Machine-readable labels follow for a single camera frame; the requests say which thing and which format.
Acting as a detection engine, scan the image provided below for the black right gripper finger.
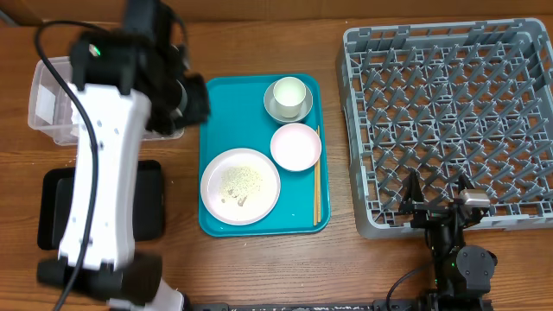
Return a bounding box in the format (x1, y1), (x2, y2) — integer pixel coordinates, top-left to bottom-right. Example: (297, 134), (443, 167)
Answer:
(456, 174), (474, 191)
(398, 169), (424, 213)

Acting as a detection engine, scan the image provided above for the large pink plate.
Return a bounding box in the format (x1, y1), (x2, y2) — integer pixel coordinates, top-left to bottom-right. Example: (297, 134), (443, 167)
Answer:
(200, 148), (281, 225)

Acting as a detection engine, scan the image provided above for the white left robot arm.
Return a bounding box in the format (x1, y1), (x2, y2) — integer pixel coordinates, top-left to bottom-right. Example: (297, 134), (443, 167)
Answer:
(36, 0), (210, 310)

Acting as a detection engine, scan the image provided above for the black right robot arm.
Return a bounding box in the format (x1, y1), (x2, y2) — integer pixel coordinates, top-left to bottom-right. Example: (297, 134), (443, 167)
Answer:
(385, 170), (498, 310)

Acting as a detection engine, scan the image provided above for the grey dishwasher rack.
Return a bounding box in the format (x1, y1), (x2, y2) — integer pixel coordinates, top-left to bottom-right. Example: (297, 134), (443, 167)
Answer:
(337, 18), (552, 238)

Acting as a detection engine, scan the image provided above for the teal serving tray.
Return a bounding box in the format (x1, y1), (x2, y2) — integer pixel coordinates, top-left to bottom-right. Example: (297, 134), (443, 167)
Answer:
(199, 73), (331, 238)

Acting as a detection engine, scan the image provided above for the grey metal bowl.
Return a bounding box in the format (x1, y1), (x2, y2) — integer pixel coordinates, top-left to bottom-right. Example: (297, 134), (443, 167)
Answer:
(264, 82), (314, 124)

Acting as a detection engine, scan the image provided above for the wooden chopstick left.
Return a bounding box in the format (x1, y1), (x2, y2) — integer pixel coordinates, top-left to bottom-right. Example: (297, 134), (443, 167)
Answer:
(313, 161), (320, 226)

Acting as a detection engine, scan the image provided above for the wooden chopstick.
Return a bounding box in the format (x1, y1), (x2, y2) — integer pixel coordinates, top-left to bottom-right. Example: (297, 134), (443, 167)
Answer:
(316, 125), (322, 225)
(313, 161), (320, 226)

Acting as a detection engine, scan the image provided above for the pale green cup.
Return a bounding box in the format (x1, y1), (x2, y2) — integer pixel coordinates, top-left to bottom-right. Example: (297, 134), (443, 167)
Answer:
(273, 77), (307, 117)

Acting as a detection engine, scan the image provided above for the wooden chopstick right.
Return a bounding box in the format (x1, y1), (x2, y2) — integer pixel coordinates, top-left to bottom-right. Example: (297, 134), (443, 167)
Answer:
(316, 125), (322, 225)

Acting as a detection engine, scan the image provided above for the clear plastic bin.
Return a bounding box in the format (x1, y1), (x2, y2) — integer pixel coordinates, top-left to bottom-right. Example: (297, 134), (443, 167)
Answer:
(28, 56), (185, 146)

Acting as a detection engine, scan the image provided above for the black tray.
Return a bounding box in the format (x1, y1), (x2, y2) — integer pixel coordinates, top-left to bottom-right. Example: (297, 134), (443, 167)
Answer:
(37, 160), (165, 251)

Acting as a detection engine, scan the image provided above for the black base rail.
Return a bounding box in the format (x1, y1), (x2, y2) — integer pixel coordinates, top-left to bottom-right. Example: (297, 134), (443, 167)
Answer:
(185, 299), (493, 311)

